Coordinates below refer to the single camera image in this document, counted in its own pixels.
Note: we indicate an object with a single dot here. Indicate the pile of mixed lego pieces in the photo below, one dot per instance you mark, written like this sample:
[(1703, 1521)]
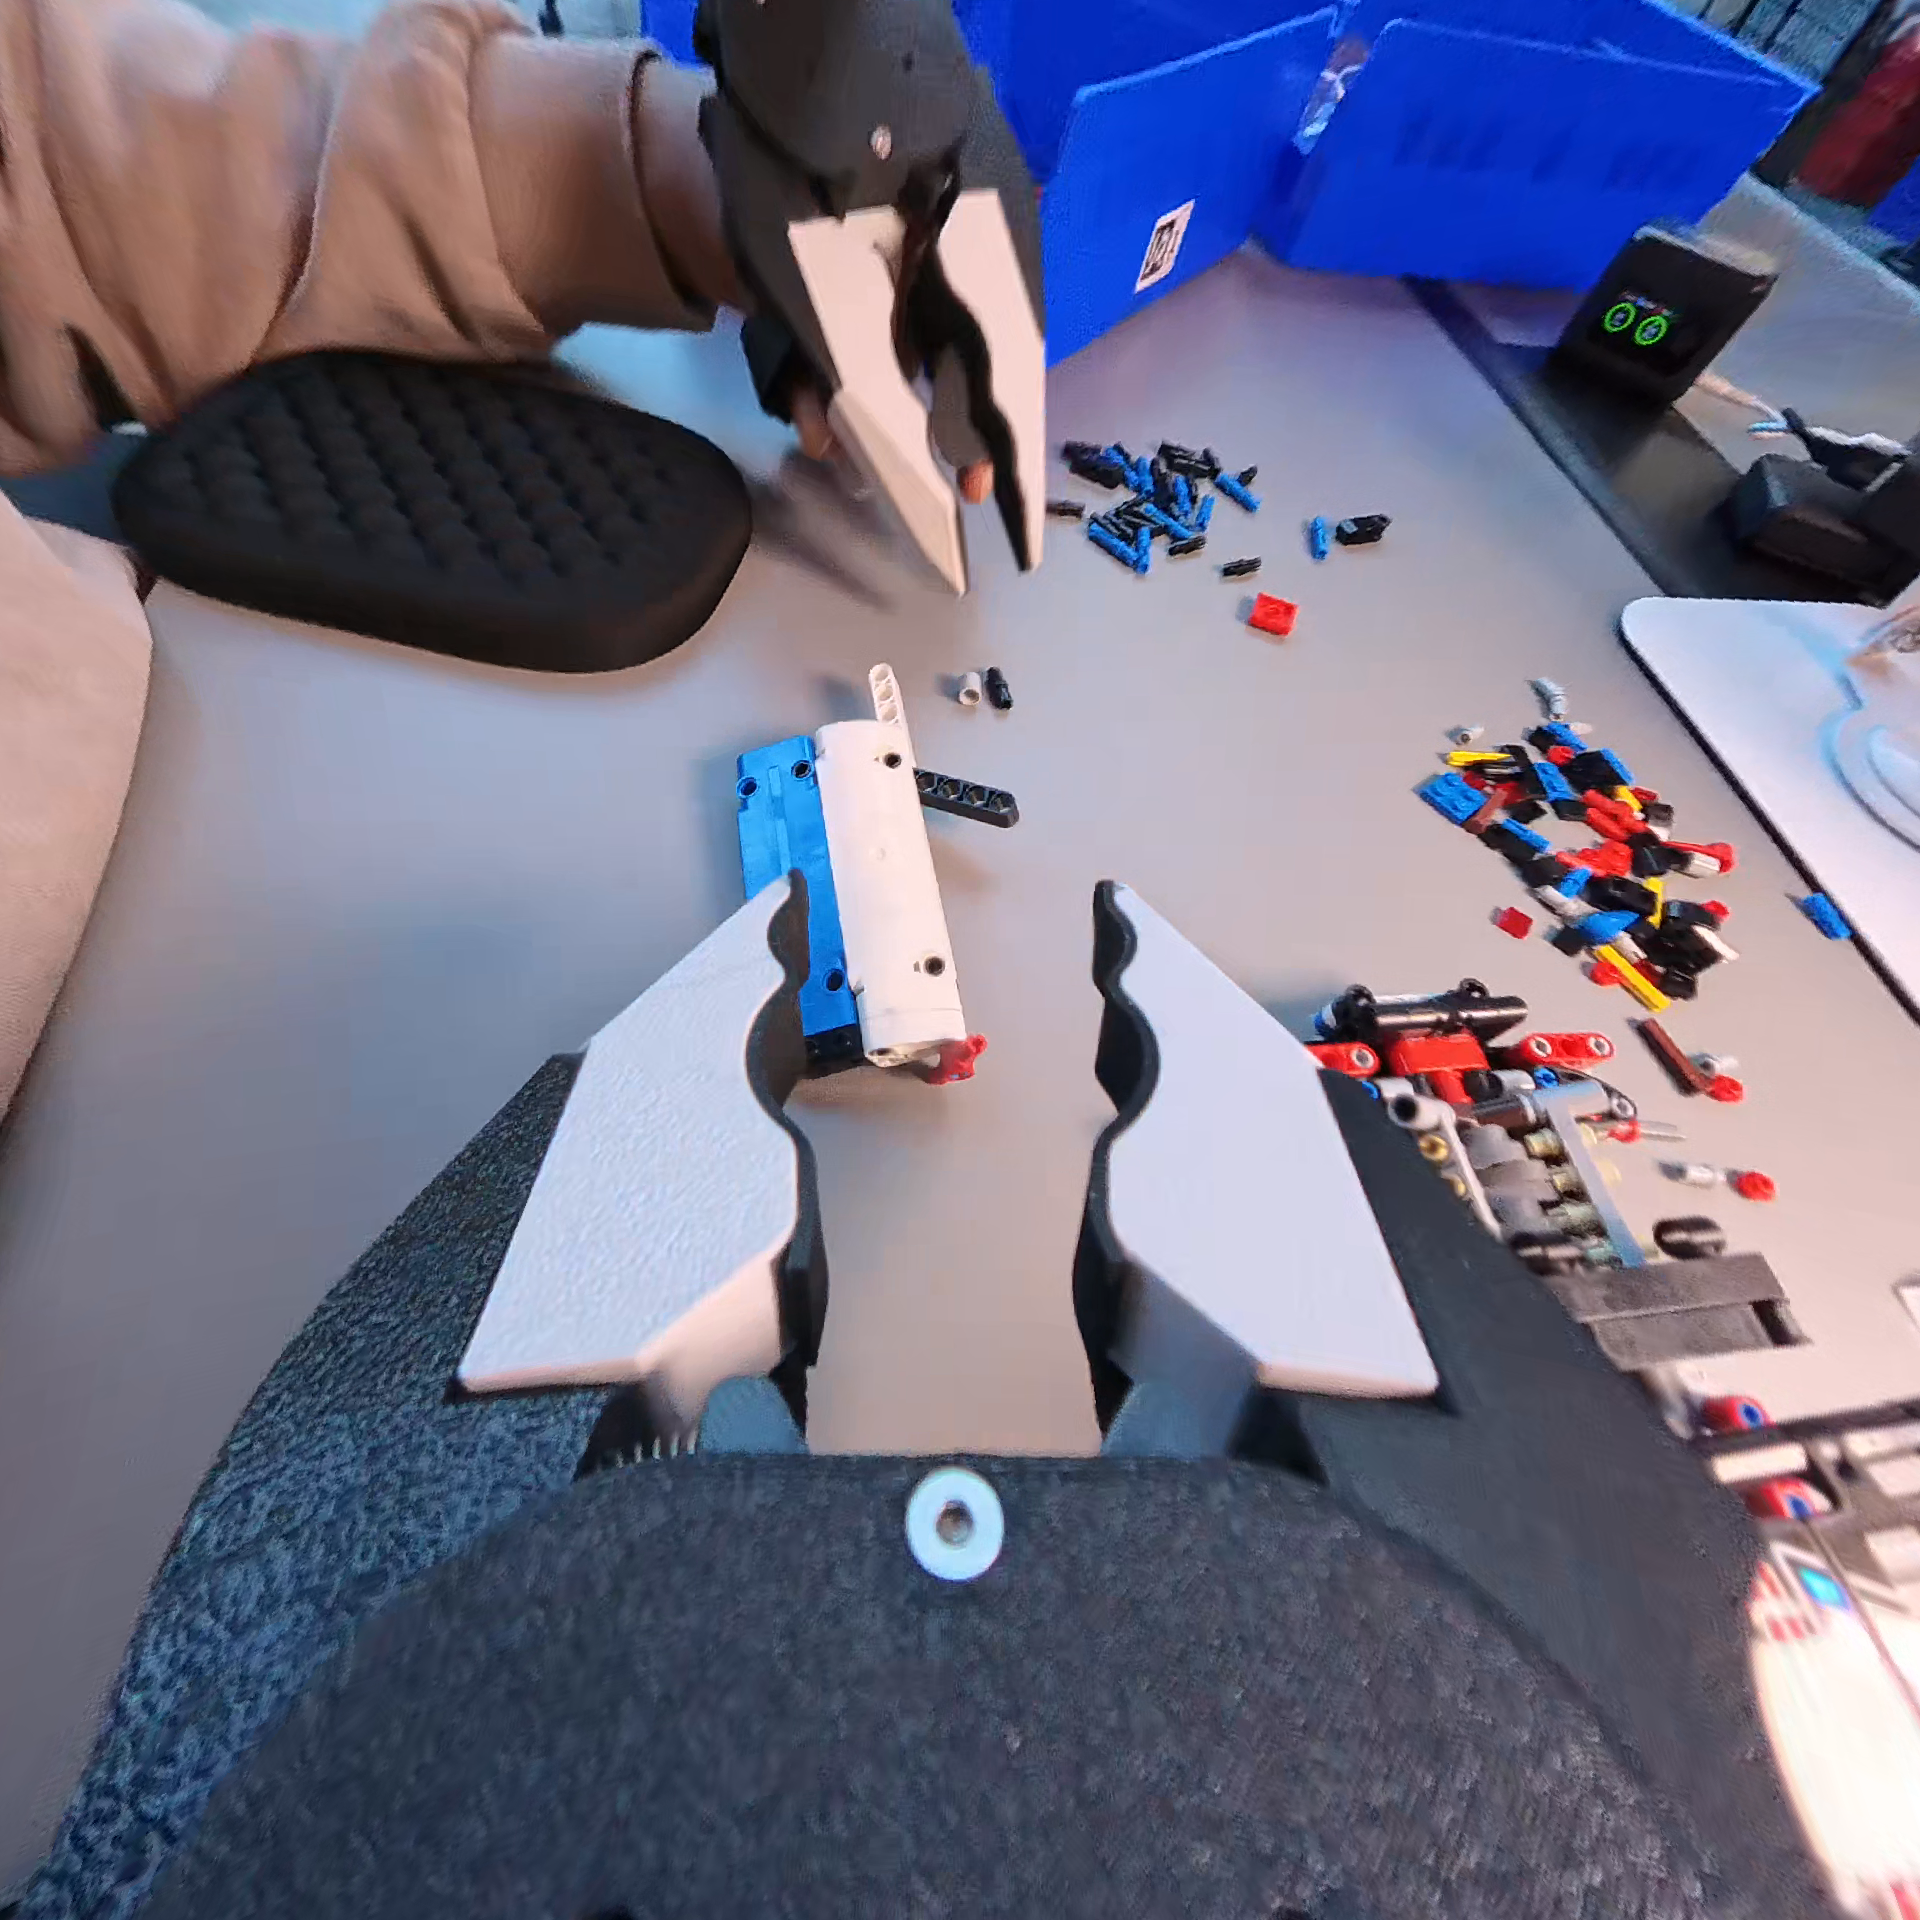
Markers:
[(1606, 861)]

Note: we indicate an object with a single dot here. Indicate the black adapter block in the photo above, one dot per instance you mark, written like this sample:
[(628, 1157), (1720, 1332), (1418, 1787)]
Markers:
[(1799, 516)]

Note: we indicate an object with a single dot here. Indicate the black tray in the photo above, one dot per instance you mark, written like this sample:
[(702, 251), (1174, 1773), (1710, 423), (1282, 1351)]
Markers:
[(1590, 451)]

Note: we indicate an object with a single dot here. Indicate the plain blue bin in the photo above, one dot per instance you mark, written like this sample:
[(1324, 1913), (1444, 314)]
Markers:
[(1531, 148)]

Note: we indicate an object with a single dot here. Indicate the blue and white lego assembly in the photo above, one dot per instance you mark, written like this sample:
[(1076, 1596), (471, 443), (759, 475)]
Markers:
[(886, 884)]

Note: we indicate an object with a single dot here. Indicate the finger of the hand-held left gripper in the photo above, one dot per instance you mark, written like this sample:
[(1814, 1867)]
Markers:
[(1010, 329), (870, 345)]

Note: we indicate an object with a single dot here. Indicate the person's left hand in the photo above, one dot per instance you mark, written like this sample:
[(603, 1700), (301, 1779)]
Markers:
[(820, 434)]

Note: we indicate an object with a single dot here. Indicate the blue bin with white label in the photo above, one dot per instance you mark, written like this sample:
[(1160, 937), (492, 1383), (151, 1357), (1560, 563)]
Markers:
[(1184, 194)]

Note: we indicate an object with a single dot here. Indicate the person's left forearm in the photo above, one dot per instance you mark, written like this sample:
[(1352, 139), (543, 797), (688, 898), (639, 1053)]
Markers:
[(301, 180)]

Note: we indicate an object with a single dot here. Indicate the black device with green display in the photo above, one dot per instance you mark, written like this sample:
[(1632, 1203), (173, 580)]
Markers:
[(1659, 306)]

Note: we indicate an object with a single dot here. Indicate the lego car chassis assembly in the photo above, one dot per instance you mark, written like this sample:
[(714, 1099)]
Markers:
[(1500, 1140)]

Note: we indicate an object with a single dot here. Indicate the dark red object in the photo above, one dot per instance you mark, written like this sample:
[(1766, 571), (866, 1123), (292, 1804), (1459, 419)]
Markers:
[(1869, 120)]

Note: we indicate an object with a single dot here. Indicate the blue beam pieces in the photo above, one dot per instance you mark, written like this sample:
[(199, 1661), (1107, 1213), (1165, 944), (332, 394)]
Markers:
[(1148, 509)]

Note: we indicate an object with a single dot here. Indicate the small blue lego piece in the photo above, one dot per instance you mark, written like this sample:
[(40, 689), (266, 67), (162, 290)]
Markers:
[(1823, 914)]

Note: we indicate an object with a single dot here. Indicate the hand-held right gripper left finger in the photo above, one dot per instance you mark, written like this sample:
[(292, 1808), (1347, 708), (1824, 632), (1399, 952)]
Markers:
[(646, 1184)]

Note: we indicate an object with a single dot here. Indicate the brown lego piece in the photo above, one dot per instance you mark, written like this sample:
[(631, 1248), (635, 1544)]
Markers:
[(1670, 1050)]

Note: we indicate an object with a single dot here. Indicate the red square lego plate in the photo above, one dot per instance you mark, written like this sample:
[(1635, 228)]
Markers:
[(1271, 616)]

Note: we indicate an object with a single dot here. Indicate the person's beige torso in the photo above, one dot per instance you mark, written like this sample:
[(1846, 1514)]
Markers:
[(60, 779)]

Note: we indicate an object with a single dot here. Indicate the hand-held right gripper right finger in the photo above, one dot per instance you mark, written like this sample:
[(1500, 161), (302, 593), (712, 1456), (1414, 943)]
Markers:
[(1260, 1201)]

